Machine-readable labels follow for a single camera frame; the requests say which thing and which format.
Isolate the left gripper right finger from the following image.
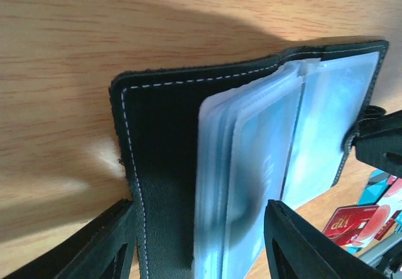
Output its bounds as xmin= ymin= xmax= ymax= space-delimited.
xmin=264 ymin=200 xmax=387 ymax=278

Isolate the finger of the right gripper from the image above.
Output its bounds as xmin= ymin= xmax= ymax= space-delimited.
xmin=342 ymin=109 xmax=401 ymax=178

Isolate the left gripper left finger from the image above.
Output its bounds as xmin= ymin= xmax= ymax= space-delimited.
xmin=7 ymin=199 xmax=136 ymax=278

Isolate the black leather card holder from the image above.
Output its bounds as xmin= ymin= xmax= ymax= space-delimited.
xmin=109 ymin=40 xmax=389 ymax=278

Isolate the blue card pile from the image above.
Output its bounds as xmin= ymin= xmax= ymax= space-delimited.
xmin=282 ymin=52 xmax=379 ymax=209

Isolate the red VIP card lower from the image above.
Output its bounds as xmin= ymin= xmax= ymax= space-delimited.
xmin=358 ymin=204 xmax=391 ymax=241

